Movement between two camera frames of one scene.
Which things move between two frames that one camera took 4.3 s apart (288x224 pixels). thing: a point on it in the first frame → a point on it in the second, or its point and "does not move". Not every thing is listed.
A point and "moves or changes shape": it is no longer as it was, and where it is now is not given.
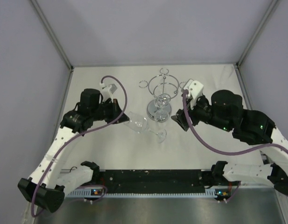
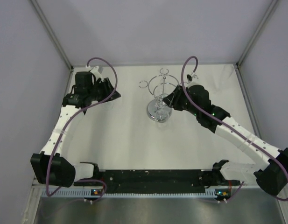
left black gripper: (114, 112) → (106, 85)
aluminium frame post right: (267, 14) does not move
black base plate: (155, 181) does not move
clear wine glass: (139, 124) moves or changes shape
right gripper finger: (180, 118) → (177, 99)
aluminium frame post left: (52, 34) does not move
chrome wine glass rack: (163, 88) does not move
